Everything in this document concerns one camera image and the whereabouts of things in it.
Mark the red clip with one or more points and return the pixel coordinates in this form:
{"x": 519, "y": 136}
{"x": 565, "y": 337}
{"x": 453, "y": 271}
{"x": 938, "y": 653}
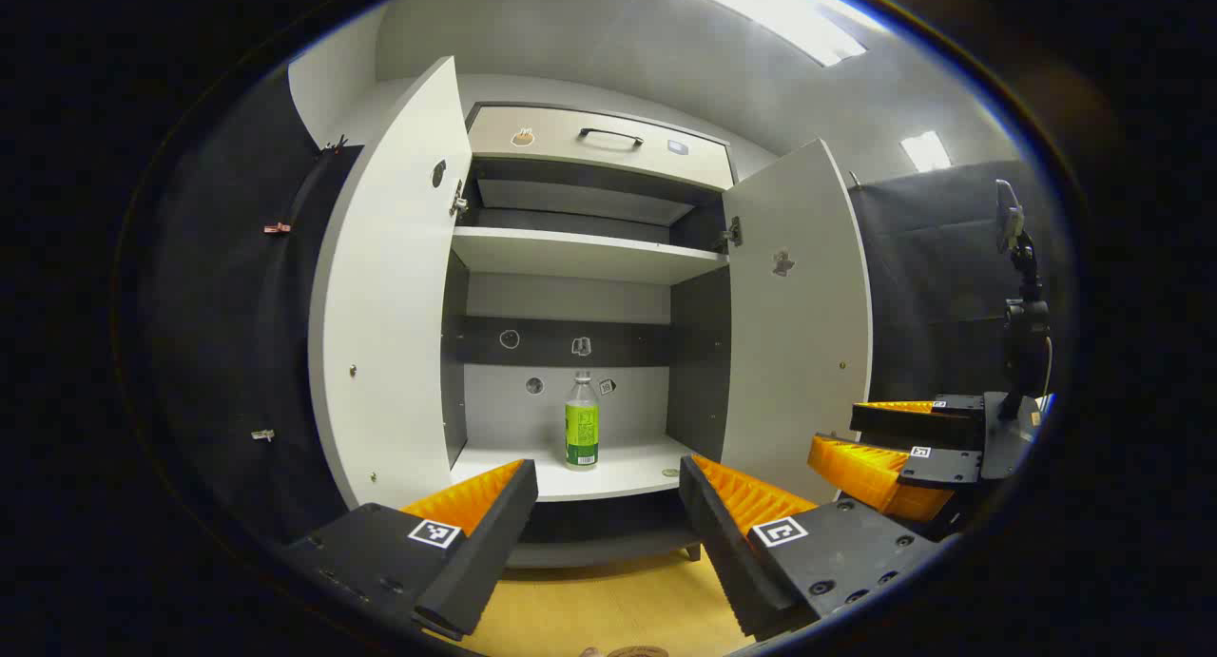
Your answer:
{"x": 277, "y": 228}

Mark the small ceiling light panel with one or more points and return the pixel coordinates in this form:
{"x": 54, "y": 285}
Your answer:
{"x": 925, "y": 151}

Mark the white and grey cabinet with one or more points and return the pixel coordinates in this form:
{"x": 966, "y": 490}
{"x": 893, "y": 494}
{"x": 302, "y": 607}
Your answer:
{"x": 570, "y": 250}

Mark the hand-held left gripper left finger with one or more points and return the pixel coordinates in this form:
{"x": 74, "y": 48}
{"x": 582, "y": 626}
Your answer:
{"x": 494, "y": 543}

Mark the black clip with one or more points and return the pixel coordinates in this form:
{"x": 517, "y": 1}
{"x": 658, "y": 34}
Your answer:
{"x": 335, "y": 145}

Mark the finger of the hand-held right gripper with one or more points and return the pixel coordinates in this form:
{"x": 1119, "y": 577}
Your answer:
{"x": 941, "y": 467}
{"x": 913, "y": 427}

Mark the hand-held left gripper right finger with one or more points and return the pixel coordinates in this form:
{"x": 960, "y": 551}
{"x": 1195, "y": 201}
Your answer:
{"x": 723, "y": 543}

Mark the black backdrop cloth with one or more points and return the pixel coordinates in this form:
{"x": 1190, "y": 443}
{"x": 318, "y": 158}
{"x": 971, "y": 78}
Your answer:
{"x": 932, "y": 277}
{"x": 228, "y": 353}

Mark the white cabinet door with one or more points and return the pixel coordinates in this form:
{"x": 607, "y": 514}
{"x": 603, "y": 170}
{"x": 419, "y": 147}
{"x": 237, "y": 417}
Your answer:
{"x": 390, "y": 305}
{"x": 799, "y": 353}

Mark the round cork coaster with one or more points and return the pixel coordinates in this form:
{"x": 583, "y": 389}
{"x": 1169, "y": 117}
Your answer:
{"x": 639, "y": 651}

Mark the clear bottle with green label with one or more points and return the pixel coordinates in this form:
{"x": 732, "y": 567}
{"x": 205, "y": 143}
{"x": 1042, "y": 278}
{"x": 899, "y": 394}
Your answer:
{"x": 582, "y": 434}

